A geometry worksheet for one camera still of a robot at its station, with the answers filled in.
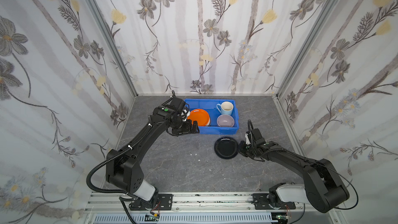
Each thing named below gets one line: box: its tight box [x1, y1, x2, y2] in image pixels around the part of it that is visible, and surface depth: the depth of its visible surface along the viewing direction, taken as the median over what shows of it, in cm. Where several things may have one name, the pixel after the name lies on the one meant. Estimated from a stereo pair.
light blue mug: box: [216, 101, 234, 116], surface depth 104 cm
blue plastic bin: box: [183, 98, 239, 135], surface depth 102 cm
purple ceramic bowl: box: [216, 114, 235, 128], surface depth 102 cm
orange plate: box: [187, 108, 211, 127], surface depth 103 cm
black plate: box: [214, 135, 239, 160], surface depth 93 cm
